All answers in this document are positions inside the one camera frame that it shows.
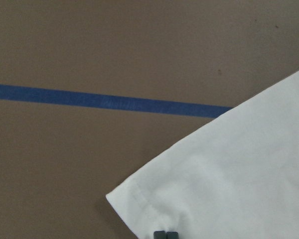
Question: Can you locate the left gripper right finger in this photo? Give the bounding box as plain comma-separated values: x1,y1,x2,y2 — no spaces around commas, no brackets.
166,232,179,239

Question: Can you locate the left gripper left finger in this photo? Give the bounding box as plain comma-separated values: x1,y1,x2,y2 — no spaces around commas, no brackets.
153,231,166,239

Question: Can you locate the white long-sleeve printed shirt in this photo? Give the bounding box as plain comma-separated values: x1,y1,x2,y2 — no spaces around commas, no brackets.
106,71,299,239

